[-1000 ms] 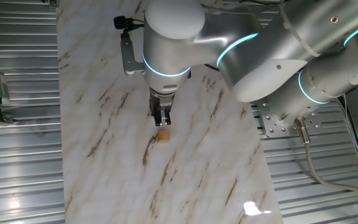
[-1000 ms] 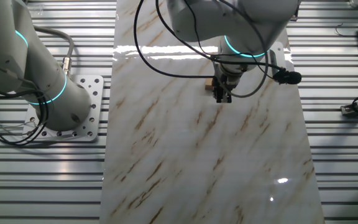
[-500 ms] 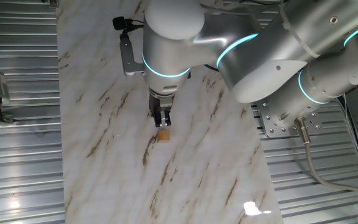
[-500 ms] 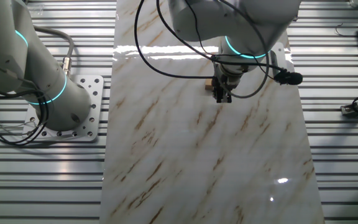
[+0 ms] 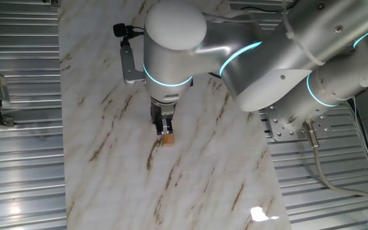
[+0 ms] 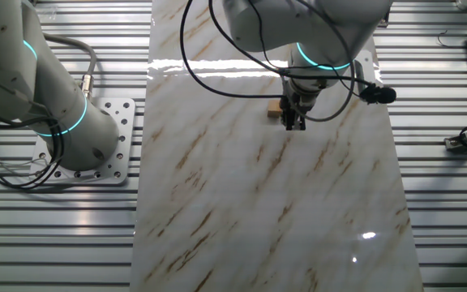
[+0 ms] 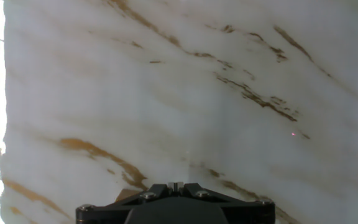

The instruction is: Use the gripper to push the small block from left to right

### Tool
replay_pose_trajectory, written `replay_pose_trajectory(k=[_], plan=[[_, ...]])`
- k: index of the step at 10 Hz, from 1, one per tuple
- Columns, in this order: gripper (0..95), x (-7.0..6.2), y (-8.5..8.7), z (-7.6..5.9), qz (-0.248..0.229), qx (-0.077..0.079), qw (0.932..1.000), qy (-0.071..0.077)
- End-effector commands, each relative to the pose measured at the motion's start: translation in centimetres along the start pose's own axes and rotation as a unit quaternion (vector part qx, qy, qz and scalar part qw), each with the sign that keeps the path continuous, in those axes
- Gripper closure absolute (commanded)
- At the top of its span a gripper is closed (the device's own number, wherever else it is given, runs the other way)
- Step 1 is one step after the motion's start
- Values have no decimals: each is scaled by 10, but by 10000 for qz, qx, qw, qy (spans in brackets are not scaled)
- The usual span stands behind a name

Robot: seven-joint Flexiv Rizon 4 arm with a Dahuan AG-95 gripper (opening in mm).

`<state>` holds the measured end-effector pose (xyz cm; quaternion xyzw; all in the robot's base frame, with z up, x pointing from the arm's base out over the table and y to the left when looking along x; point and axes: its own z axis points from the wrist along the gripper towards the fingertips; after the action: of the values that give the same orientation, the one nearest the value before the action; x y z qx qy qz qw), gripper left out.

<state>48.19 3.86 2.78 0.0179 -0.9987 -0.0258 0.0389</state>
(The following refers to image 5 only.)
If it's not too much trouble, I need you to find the white marble pattern mat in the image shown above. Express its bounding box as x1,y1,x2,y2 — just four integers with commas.
57,0,292,230

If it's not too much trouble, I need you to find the silver camera mounting bracket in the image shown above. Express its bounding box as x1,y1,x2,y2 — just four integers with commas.
119,37,146,87

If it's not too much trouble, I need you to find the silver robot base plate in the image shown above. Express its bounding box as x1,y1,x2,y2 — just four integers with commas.
264,103,335,142

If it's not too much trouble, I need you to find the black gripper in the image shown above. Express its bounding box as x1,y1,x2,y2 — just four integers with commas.
150,99,176,135

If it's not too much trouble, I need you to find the grey thin arm cable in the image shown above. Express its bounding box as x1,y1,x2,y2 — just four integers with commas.
202,0,326,67

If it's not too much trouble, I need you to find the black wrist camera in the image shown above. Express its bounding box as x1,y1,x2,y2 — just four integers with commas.
112,22,134,39

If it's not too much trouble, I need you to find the grey base cable with connector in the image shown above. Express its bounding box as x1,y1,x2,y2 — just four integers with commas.
302,120,368,210

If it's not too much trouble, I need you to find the small wooden block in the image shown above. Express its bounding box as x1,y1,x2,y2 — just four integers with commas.
161,134,176,148

